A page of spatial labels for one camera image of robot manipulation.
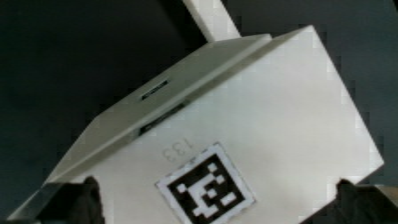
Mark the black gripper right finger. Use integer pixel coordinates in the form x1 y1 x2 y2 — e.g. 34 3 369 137
300 179 398 224

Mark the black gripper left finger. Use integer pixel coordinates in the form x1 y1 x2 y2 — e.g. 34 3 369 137
5 175 106 224

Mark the white cabinet top block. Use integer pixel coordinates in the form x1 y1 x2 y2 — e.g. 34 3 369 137
87 28 384 224

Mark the white cabinet body box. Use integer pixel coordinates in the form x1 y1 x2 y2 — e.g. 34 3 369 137
46 34 272 182

